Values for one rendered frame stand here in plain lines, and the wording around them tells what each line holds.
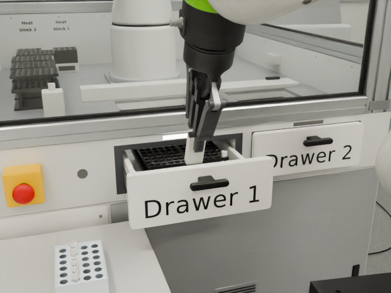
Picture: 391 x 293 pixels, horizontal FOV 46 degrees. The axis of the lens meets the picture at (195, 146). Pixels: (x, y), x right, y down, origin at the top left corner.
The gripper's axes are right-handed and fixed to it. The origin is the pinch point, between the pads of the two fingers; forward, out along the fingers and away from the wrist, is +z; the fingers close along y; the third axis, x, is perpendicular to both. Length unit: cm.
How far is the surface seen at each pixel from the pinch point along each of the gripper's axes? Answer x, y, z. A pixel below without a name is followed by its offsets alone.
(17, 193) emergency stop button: -30.6, -9.1, 15.0
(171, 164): -0.4, -10.5, 13.4
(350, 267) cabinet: 53, -3, 53
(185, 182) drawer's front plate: -0.5, -1.4, 9.8
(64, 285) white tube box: -23.7, 11.9, 16.3
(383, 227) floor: 140, -65, 129
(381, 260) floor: 119, -42, 120
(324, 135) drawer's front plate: 38.3, -15.2, 14.0
